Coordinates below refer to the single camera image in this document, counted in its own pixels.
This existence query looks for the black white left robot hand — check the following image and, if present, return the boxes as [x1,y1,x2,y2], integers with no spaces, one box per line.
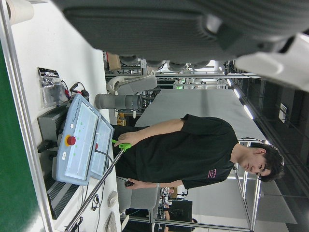
[52,0,309,92]

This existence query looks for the brown cardboard box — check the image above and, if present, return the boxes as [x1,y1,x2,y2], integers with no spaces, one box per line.
[107,52,122,71]

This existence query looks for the grey office chair with headrest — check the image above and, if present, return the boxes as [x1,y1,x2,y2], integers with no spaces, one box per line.
[106,74,158,96]

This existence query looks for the grey cylindrical device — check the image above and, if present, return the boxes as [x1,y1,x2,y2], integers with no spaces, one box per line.
[95,93,142,110]

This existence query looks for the grey partition board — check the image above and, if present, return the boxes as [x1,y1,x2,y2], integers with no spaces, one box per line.
[134,89,266,141]

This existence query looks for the clear bag with black parts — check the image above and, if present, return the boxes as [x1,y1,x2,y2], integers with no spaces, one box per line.
[37,67,70,108]

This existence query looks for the small grey teach pendant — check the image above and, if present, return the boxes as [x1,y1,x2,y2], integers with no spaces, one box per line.
[90,115,114,181]

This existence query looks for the large grey teach pendant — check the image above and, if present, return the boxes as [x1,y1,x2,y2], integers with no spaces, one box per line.
[55,94,101,186]

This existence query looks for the white paper roll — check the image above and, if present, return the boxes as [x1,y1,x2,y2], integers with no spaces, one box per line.
[5,0,34,25]

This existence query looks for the person in black t-shirt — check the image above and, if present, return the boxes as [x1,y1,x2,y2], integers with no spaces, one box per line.
[112,114,285,191]

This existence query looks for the white computer mouse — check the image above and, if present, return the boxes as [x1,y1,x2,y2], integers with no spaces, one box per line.
[107,190,119,208]

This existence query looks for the green conveyor belt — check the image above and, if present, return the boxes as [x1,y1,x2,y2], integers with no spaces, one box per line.
[0,41,46,232]

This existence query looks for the black vented control unit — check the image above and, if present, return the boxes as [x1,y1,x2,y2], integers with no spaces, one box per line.
[37,106,82,220]

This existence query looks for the white keyboard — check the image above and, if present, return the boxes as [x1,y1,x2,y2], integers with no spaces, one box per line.
[105,211,117,232]

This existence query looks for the red black clip cables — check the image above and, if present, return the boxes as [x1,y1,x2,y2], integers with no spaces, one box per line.
[61,79,90,100]

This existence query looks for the metal pole with green handle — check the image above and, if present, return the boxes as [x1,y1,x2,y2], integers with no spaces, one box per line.
[64,139,132,232]

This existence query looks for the aluminium conveyor rail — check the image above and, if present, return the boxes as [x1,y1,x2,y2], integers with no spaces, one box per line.
[0,0,54,232]

